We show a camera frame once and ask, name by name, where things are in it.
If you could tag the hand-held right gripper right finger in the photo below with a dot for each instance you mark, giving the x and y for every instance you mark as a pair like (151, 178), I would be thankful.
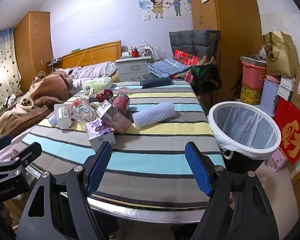
(197, 170)

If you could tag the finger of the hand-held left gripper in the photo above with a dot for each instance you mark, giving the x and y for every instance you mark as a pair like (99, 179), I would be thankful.
(30, 152)
(0, 142)

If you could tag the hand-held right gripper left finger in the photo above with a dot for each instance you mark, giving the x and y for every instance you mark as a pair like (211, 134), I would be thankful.
(98, 170)

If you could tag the purple milk carton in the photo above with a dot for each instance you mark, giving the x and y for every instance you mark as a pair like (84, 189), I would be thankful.
(100, 132)

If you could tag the white paper cup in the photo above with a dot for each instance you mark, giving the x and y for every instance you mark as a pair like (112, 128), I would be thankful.
(62, 116)

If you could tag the pink printed carton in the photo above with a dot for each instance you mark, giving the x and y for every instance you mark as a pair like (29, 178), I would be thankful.
(118, 123)

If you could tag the clear plastic bottle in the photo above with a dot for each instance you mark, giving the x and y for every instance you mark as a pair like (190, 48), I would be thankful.
(83, 113)

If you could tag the small white box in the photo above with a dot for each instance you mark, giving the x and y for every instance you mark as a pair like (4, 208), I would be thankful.
(105, 108)

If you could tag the black bin with white liner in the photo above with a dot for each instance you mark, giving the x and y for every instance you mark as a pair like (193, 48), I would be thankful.
(245, 125)

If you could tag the red drink can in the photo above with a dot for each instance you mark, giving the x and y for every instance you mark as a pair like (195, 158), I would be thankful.
(120, 103)

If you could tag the white foam net sleeve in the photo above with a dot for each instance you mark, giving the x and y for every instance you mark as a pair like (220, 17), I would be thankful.
(155, 113)

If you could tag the red cartoon face can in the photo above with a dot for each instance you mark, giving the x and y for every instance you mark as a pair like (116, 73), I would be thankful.
(103, 96)

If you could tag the clear plastic wrapper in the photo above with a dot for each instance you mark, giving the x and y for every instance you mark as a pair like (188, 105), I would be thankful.
(123, 90)

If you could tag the striped tablecloth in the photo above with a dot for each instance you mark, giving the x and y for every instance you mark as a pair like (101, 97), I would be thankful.
(152, 150)

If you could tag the brown fleece blanket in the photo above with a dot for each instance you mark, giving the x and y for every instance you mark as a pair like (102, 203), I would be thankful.
(45, 92)

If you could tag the patterned curtain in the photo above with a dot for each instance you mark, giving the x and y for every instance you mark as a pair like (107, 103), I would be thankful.
(2, 72)

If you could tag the small pink bag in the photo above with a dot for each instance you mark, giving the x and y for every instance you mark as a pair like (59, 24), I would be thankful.
(278, 160)

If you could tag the green tissue pack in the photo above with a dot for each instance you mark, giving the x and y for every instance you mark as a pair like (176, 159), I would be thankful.
(97, 85)

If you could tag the yellow patterned tin box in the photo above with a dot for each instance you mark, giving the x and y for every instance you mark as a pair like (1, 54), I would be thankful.
(250, 95)

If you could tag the power strip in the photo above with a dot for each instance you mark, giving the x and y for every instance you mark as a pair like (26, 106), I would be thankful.
(55, 60)

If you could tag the navy glasses case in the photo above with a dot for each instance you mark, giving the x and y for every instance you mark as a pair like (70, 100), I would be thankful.
(155, 82)

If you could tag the lilac quilt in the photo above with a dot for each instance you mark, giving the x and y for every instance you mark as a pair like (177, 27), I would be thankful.
(95, 70)

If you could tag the wooden corner wardrobe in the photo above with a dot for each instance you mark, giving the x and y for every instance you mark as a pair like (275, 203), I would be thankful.
(32, 47)

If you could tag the lilac cylinder box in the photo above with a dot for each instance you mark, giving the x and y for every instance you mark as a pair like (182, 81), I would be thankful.
(270, 97)

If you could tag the red gift box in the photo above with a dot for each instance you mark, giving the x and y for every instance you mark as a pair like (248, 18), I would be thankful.
(295, 130)

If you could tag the grey nightstand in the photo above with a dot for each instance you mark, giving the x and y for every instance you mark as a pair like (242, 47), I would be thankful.
(132, 68)

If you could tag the folded blue cloth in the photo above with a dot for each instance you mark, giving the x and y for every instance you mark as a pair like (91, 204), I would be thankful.
(165, 67)

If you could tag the pink plastic tub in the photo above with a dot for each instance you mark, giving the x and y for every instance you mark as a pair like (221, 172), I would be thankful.
(253, 76)

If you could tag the red plaid blanket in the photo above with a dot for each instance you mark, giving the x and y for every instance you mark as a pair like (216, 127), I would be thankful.
(187, 57)

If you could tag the wooden headboard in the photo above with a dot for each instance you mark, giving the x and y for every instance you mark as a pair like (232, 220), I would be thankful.
(97, 53)

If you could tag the stack of white boxes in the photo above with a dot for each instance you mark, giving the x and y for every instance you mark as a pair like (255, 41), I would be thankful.
(286, 88)

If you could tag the white plastic bag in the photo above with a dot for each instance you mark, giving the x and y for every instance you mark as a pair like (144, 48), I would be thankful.
(158, 53)

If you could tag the striped flat tray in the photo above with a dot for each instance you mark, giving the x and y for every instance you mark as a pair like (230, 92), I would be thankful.
(252, 60)

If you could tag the small printed box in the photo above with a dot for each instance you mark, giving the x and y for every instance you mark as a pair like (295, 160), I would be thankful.
(145, 50)

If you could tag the grey cushioned chair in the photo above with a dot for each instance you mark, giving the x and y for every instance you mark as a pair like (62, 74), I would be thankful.
(190, 40)

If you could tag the tall wooden wardrobe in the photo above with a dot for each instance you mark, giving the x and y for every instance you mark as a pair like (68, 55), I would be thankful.
(230, 42)

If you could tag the brown paper bag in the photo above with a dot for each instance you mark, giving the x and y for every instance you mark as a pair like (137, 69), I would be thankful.
(281, 55)

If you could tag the white wall switch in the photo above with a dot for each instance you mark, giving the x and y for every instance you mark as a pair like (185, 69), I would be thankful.
(146, 18)

